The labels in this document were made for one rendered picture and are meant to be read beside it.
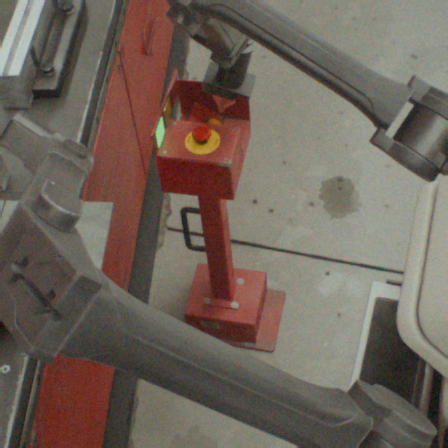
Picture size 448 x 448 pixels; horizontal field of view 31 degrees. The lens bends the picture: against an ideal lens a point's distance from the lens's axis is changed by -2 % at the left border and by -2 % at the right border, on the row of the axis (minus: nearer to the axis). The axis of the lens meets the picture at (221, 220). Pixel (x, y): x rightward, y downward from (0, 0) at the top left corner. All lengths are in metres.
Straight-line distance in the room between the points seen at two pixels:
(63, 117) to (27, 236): 1.02
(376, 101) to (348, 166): 1.63
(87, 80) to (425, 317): 1.09
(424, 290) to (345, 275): 1.60
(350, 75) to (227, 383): 0.50
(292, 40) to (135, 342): 0.54
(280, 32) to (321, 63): 0.07
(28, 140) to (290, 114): 1.81
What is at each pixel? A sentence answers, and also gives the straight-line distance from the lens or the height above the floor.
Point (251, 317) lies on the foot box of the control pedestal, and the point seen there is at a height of 0.12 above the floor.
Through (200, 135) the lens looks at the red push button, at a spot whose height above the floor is 0.81.
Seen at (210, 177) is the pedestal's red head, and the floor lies 0.73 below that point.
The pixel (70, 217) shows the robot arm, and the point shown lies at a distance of 0.65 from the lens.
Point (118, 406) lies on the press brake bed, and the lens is 2.18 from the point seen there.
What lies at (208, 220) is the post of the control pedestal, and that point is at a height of 0.48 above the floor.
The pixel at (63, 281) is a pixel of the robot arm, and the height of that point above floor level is 1.52.
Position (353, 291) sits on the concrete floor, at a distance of 2.37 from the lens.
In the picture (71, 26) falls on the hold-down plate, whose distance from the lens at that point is 1.81.
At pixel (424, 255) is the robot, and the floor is 1.31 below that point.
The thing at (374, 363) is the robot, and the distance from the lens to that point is 1.09.
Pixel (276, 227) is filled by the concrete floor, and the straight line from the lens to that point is 2.49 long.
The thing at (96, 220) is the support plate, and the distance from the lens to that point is 1.29.
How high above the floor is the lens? 2.00
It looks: 53 degrees down
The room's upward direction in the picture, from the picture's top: 7 degrees counter-clockwise
